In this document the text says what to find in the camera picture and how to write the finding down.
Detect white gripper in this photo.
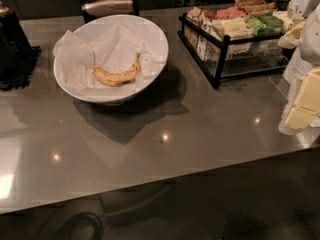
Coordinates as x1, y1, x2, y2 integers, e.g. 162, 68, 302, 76
277, 4, 320, 135

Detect yellow spotted banana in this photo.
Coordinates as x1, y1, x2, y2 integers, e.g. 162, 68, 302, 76
93, 53, 141, 87

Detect white ceramic bowl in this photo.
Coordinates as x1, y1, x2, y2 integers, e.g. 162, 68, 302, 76
53, 14, 170, 105

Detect green snack packets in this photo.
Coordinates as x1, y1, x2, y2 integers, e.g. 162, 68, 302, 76
246, 14, 284, 35

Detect cream snack packets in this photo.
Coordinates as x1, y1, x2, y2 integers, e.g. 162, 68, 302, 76
213, 17, 253, 40

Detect brown snack packets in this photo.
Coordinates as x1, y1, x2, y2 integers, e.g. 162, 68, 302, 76
234, 0, 275, 16

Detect pink snack packets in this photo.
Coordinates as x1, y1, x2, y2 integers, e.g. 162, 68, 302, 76
216, 6, 246, 20

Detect white paper liner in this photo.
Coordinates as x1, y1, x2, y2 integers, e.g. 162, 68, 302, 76
52, 23, 167, 92

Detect black woven mat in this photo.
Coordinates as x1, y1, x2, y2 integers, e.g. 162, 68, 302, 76
0, 46, 42, 91

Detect black coffee machine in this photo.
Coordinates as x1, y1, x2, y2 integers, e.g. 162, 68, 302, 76
0, 1, 33, 77

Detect black wire snack rack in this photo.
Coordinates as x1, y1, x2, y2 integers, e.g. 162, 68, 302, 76
178, 5, 289, 88

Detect black cable on floor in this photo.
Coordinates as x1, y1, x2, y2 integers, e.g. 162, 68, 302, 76
58, 211, 106, 240

